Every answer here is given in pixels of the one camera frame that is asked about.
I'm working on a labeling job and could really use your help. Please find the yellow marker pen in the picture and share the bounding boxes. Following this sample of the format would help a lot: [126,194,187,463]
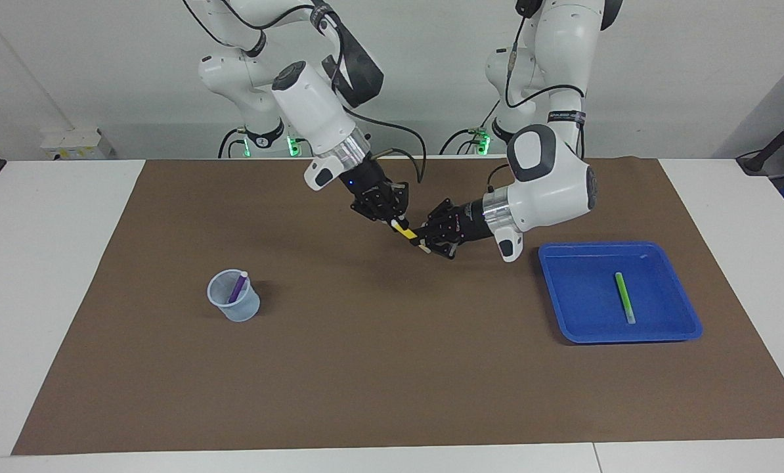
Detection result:
[391,220,430,252]

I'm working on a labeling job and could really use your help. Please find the brown table mat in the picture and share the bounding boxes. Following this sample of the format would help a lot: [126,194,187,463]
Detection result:
[11,156,784,456]

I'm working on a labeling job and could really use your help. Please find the green marker pen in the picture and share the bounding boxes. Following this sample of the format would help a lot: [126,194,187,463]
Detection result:
[615,272,636,325]

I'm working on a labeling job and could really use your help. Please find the translucent plastic cup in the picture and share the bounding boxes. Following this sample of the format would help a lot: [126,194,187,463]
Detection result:
[207,269,261,323]

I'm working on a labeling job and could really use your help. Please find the blue plastic tray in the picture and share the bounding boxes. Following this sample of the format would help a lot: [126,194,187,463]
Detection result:
[538,241,703,345]

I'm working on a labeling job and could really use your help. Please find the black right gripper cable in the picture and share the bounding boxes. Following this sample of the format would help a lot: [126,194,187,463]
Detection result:
[182,0,427,185]

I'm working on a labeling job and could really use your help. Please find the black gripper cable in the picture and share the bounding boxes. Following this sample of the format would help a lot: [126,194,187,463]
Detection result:
[487,0,586,191]
[182,0,427,185]

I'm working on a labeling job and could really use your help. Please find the black arm base cable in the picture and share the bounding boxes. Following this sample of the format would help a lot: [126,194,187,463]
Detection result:
[219,127,248,158]
[439,99,501,156]

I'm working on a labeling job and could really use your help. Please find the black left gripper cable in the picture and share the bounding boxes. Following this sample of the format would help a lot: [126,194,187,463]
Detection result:
[487,0,586,191]

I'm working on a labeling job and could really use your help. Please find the white wall power box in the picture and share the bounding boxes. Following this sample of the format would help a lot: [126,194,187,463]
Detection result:
[41,128,114,160]

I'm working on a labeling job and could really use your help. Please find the black camera stand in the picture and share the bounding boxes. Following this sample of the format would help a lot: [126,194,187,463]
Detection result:
[737,105,784,175]

